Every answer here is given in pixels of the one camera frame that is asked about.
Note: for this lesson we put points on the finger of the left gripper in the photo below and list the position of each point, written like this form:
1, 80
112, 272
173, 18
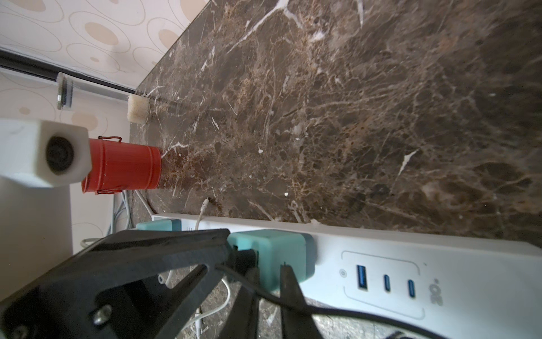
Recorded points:
132, 284

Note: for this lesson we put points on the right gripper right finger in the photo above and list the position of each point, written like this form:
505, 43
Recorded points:
295, 324

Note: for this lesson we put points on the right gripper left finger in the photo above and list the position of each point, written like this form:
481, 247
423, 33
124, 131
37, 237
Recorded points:
242, 321

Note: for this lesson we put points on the teal charger with black cable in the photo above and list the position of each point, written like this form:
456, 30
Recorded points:
275, 248

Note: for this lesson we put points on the red metal cup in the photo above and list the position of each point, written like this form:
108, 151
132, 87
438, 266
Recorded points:
118, 166

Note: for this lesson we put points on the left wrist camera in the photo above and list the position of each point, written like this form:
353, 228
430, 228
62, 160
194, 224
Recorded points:
40, 160

